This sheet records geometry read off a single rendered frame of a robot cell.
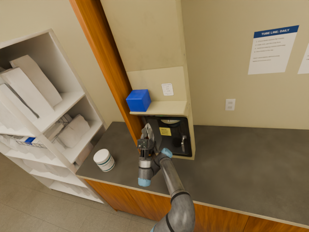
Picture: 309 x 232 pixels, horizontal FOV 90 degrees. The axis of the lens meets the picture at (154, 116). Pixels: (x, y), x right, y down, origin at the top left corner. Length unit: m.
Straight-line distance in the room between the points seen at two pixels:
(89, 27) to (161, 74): 0.38
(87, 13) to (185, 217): 0.93
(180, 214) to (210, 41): 1.01
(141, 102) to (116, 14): 0.41
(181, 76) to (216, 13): 0.49
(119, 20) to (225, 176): 1.12
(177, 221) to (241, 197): 0.57
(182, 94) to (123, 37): 0.41
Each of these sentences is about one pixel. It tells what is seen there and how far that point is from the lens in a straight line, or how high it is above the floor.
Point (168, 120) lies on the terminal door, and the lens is 0.99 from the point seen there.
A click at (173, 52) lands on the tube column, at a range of 0.77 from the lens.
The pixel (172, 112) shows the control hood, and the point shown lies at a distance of 0.81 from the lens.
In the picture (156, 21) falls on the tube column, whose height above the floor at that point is 1.92.
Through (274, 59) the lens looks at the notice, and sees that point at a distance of 1.29.
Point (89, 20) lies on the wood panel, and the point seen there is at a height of 1.98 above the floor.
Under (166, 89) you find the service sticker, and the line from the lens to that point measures 0.87.
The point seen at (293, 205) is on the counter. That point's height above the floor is 0.94.
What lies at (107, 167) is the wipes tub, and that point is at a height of 0.99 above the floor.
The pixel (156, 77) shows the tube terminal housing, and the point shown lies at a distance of 0.85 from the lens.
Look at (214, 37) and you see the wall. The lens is 1.18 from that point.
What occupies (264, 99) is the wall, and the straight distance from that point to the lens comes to 1.44.
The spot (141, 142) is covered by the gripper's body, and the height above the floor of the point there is 1.38.
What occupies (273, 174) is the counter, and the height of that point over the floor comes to 0.94.
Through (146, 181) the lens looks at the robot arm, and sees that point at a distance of 0.96.
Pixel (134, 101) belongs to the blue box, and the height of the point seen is 1.58.
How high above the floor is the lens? 2.01
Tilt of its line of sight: 37 degrees down
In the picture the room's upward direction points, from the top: 17 degrees counter-clockwise
